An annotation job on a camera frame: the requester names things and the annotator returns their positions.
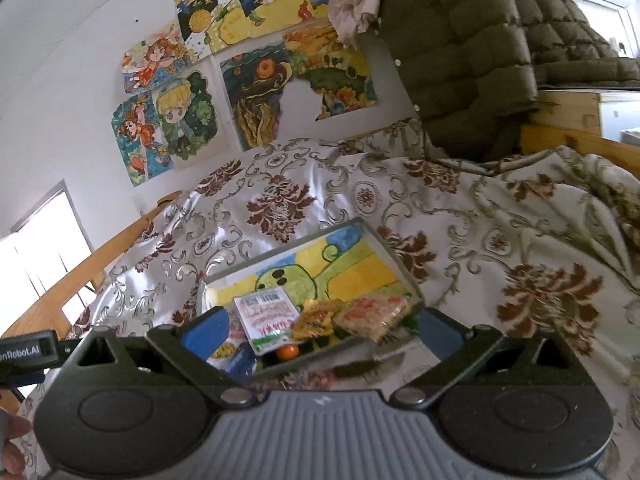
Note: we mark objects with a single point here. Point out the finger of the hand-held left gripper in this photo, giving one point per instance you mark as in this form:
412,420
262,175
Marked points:
69,347

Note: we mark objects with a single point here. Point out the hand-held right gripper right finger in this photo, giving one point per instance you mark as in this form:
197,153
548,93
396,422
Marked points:
434,335

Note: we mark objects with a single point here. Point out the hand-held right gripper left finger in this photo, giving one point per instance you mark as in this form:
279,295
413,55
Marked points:
205,335

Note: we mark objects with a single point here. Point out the blue snack packet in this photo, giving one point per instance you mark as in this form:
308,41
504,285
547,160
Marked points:
243,360

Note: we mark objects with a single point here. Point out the white barcode snack packet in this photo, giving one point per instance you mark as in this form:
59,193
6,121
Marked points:
262,320

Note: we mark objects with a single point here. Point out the clear noodle snack packet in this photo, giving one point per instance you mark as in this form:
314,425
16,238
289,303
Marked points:
375,317

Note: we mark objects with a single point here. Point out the small orange ball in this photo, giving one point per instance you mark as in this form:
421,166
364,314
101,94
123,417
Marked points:
287,352

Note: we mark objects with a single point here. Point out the orange yellow snack packet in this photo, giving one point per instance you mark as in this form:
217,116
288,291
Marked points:
315,319

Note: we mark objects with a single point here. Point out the grey tray with dinosaur drawing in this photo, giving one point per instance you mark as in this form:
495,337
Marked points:
350,260

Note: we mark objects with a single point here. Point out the person's left hand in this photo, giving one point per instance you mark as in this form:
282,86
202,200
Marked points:
12,440

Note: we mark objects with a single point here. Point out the bright window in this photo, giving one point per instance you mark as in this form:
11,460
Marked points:
40,260

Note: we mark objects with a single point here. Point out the white brown floral blanket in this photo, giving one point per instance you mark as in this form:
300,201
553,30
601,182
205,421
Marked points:
500,210

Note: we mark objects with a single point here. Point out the orange haired girl blue drawing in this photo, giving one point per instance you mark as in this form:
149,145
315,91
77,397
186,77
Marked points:
140,145

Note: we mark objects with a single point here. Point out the blond child drawing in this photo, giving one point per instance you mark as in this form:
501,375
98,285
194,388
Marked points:
185,115

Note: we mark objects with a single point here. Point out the dark swirl sun drawing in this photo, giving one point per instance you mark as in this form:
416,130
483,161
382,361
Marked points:
257,100

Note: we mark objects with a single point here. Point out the wooden cabinet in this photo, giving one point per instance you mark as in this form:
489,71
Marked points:
565,120

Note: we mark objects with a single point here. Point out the orange haired girl pink drawing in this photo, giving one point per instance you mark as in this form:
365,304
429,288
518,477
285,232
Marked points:
152,60

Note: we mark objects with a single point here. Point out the torn yellow field drawing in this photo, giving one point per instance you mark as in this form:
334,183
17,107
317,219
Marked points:
335,70

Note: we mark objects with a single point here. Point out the green puffer jacket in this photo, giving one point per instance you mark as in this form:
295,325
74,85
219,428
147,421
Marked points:
465,45

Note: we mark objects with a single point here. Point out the yellow moon black drawing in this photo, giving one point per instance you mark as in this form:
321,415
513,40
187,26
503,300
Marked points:
200,15

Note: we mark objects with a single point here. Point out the blue yellow beach drawing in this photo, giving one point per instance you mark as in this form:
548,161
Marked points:
280,0

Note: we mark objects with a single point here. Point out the pink floral cloth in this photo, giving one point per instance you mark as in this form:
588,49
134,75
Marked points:
355,0

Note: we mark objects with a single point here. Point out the wooden bed frame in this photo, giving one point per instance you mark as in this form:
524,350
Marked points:
95,265

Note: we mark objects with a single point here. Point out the white window frame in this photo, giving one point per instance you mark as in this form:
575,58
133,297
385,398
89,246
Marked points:
600,5

